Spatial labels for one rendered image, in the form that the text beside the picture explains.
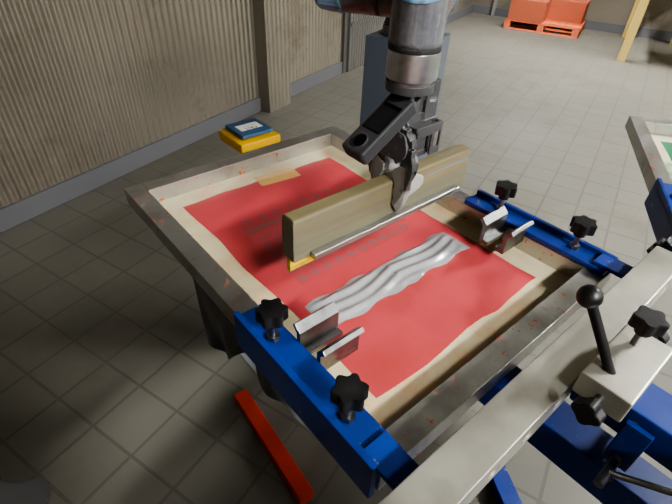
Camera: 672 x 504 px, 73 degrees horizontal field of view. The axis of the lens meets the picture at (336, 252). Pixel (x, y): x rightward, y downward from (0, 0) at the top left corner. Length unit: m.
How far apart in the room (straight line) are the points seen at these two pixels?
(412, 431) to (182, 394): 1.38
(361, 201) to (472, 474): 0.40
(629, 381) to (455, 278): 0.35
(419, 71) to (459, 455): 0.48
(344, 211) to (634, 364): 0.42
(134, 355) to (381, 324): 1.46
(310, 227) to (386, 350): 0.22
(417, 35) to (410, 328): 0.43
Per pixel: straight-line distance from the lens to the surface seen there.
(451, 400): 0.64
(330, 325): 0.68
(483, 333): 0.78
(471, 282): 0.86
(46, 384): 2.11
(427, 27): 0.66
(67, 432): 1.94
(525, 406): 0.60
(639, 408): 0.66
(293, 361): 0.63
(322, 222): 0.67
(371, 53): 1.38
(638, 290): 0.83
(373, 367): 0.69
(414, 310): 0.78
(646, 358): 0.67
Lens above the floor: 1.50
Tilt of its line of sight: 38 degrees down
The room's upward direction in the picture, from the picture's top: 3 degrees clockwise
